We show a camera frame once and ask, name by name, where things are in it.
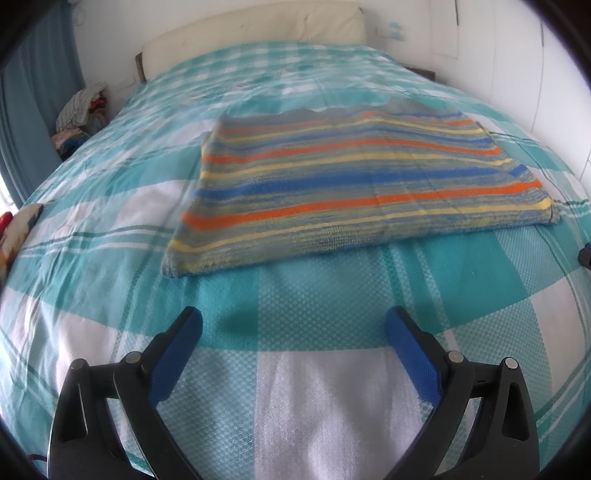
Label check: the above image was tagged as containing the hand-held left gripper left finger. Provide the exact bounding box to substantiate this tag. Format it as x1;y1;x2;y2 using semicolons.
48;306;204;480

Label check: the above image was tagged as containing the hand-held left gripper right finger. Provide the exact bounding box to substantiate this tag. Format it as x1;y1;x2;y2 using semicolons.
385;306;541;480

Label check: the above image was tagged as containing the striped knit sweater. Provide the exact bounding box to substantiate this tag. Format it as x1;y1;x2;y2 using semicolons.
161;99;561;279

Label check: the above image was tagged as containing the pile of clothes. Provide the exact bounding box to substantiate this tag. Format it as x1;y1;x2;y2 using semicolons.
52;83;112;162

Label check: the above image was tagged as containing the teal checked bed sheet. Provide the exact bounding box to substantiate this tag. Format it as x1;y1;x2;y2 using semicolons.
0;41;591;480

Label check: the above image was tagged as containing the patterned cushion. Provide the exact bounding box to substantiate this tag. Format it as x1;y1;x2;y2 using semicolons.
0;203;44;278

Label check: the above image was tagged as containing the white wardrobe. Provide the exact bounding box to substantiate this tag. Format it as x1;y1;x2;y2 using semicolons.
431;0;591;195

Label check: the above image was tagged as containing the teal curtain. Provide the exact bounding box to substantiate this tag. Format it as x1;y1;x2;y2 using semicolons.
0;14;88;208

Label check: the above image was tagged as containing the cream padded headboard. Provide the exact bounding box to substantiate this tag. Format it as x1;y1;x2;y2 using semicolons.
136;2;368;84

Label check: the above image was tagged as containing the wall socket with stickers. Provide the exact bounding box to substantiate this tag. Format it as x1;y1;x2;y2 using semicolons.
376;18;408;42

